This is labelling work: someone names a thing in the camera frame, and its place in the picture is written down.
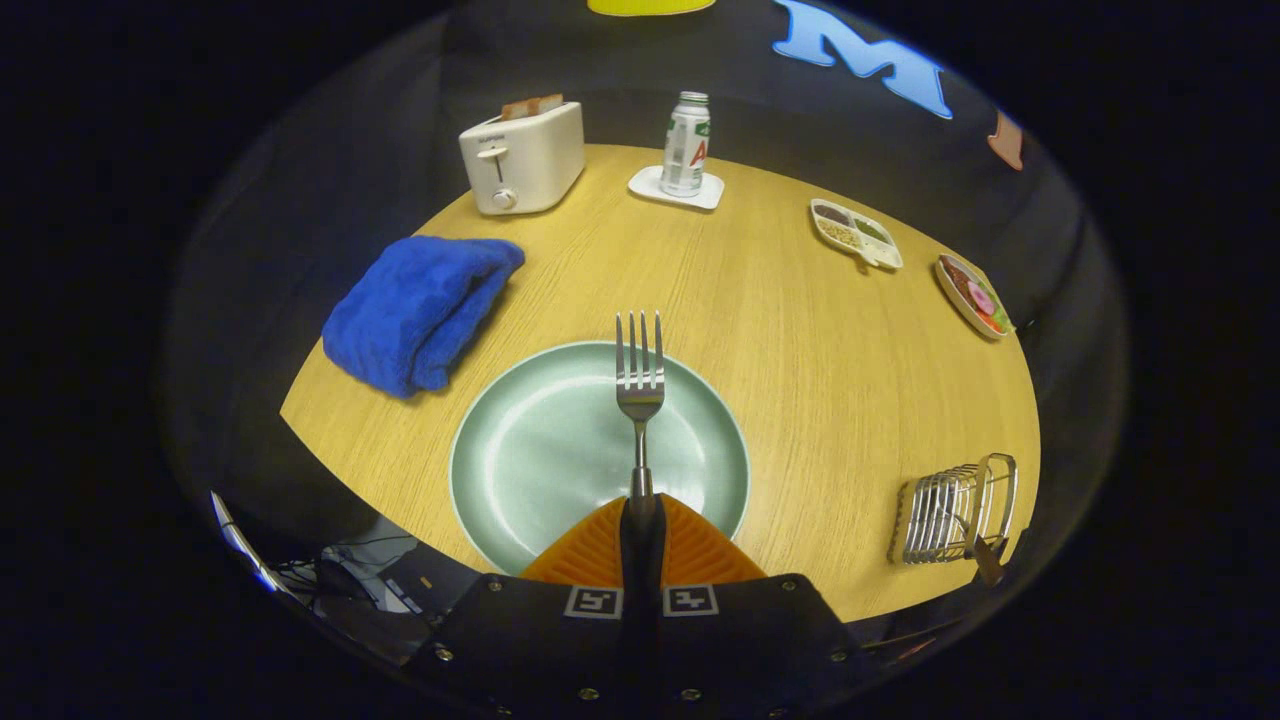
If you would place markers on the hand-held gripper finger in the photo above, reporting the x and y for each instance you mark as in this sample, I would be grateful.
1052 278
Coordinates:
632 560
652 560

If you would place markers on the metal fork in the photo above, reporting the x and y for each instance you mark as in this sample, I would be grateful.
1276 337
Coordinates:
640 400

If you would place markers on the pale green plate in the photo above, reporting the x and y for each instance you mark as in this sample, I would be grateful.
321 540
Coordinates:
540 450

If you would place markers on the blue towel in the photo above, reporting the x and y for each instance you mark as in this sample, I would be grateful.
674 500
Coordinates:
420 310

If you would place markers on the white square coaster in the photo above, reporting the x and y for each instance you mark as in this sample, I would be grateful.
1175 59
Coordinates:
645 183

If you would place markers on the white divided dish of beans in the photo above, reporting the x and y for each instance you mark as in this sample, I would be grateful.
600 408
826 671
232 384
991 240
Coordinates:
850 232

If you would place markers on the white toaster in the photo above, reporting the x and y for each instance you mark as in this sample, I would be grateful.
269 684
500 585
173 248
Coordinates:
530 165

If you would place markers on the plate of meat and vegetables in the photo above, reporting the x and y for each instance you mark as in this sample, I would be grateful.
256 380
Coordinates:
975 297

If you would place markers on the white drink bottle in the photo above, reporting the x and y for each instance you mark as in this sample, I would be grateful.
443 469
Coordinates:
686 140

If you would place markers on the brown toast slice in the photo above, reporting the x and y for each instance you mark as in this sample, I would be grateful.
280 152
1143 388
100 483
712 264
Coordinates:
518 109
552 103

